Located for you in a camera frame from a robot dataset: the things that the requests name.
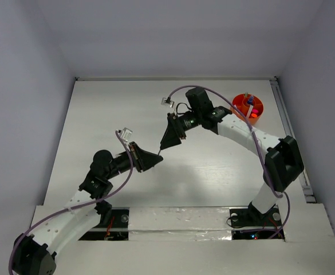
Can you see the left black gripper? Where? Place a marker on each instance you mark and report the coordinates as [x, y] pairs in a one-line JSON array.
[[143, 160]]

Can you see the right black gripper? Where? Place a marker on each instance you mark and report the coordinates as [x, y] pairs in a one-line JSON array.
[[173, 133]]

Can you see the black capped white marker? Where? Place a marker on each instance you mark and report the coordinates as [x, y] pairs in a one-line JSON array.
[[249, 111]]

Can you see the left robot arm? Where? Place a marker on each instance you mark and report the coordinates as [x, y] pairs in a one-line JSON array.
[[35, 251]]

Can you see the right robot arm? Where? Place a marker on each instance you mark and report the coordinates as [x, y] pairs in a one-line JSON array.
[[280, 157]]

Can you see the orange round compartment container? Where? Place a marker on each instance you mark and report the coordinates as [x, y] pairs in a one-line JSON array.
[[241, 104]]

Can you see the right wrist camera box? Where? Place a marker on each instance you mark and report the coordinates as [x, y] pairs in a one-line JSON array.
[[168, 102]]

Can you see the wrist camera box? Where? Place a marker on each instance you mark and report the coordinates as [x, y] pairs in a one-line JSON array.
[[125, 134], [168, 102]]

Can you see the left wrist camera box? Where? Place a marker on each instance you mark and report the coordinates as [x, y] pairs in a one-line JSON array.
[[125, 134]]

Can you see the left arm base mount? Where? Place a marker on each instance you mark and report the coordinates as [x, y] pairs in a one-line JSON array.
[[115, 229]]

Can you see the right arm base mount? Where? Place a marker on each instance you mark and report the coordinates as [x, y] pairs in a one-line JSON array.
[[249, 224]]

